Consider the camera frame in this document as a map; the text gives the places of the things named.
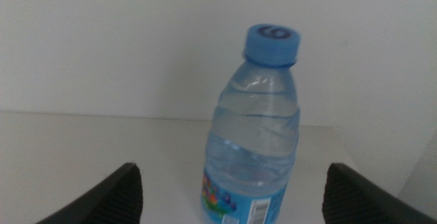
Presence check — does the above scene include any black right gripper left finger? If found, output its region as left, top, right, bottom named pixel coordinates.
left=36, top=162, right=144, bottom=224

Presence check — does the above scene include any clear water bottle blue cap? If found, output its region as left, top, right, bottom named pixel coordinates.
left=200, top=23, right=302, bottom=224

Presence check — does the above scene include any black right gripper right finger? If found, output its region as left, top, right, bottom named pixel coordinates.
left=321, top=163, right=437, bottom=224

